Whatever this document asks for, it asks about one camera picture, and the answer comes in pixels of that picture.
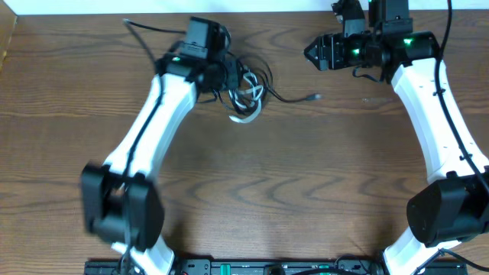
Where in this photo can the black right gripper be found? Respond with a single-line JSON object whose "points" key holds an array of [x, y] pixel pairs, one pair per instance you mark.
{"points": [[330, 48]]}

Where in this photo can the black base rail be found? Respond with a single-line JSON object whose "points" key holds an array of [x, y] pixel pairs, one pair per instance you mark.
{"points": [[223, 267]]}

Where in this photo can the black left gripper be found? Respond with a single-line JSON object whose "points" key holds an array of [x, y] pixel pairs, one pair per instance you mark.
{"points": [[232, 76]]}

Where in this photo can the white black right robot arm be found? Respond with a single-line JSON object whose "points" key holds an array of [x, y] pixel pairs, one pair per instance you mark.
{"points": [[453, 208]]}

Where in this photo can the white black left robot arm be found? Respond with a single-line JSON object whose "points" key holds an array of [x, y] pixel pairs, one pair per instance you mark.
{"points": [[121, 204]]}

